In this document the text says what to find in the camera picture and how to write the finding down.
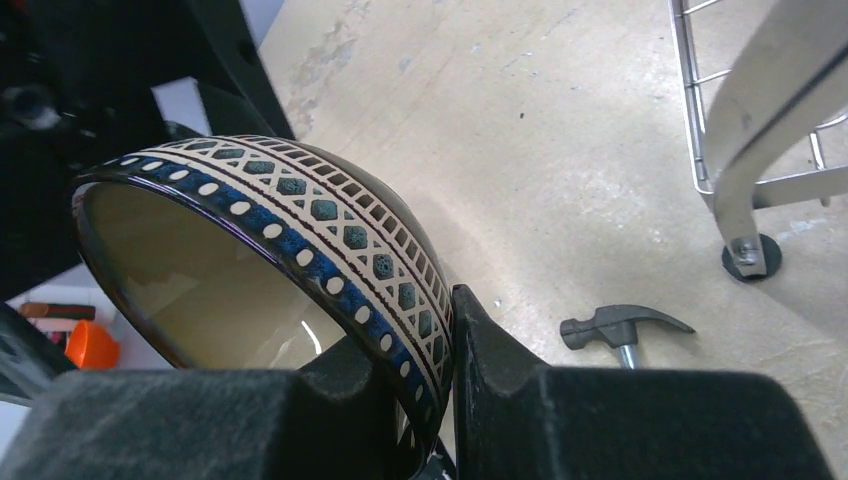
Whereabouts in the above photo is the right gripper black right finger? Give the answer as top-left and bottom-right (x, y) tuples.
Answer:
(452, 284), (833, 479)

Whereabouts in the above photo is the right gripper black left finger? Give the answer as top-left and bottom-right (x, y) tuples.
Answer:
(1, 339), (396, 479)

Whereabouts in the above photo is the dark brown glazed bowl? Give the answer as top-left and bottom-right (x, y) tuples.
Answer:
(69, 135), (454, 476)

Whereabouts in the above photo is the stainless steel dish rack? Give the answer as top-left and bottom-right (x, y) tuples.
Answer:
(669, 1), (847, 282)

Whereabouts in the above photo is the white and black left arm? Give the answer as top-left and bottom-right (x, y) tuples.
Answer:
(1, 1), (293, 300)

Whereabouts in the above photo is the orange object beyond table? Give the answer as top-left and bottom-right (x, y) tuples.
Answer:
(65, 321), (120, 369)

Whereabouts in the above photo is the black-handled claw hammer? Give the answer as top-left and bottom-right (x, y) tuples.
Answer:
(559, 304), (696, 370)

